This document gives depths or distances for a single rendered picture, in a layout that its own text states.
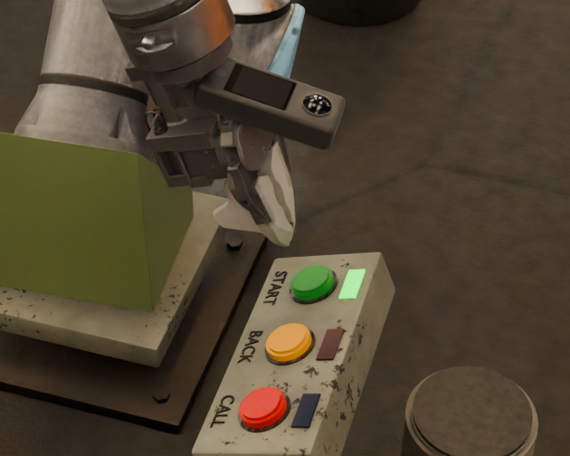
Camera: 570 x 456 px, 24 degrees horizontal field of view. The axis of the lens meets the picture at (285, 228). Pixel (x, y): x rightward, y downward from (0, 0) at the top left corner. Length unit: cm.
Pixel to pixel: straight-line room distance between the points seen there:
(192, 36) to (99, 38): 77
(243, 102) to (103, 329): 83
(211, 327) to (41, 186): 37
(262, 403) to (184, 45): 30
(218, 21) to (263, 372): 31
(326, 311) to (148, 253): 63
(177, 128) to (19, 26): 155
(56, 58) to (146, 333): 39
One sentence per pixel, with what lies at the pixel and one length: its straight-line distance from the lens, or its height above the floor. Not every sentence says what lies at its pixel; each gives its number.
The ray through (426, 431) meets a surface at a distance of 119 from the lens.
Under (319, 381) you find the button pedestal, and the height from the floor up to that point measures 61.
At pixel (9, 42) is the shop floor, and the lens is 258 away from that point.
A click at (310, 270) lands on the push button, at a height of 61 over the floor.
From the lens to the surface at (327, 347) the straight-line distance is 113.
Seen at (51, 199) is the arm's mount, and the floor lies 31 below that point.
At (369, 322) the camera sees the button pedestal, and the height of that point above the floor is 60.
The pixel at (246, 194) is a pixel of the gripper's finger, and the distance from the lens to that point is 108.
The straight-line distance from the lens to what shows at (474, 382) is 124.
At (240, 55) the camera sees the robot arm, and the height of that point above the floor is 44.
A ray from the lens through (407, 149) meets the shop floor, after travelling 228.
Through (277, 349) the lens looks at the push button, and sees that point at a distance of 113.
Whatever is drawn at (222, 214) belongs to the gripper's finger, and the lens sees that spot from 114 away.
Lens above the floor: 146
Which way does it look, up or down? 43 degrees down
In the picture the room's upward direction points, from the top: straight up
